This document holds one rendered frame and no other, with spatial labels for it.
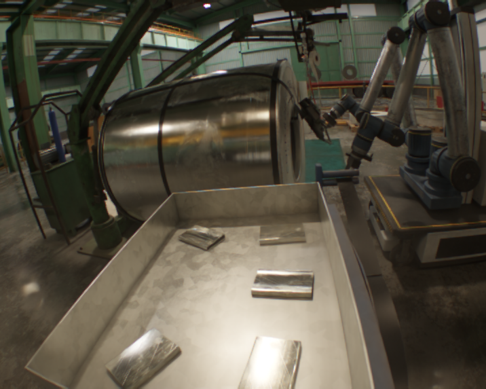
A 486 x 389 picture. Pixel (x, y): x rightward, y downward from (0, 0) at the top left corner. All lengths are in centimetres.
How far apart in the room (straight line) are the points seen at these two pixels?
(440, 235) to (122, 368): 176
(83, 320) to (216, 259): 17
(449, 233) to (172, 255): 170
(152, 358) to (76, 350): 7
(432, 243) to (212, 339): 169
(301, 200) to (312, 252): 10
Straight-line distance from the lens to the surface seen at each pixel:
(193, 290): 28
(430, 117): 727
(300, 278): 27
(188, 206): 42
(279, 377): 20
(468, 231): 193
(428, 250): 185
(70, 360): 25
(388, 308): 35
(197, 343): 23
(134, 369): 23
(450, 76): 154
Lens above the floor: 118
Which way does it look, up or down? 22 degrees down
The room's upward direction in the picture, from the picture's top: 8 degrees counter-clockwise
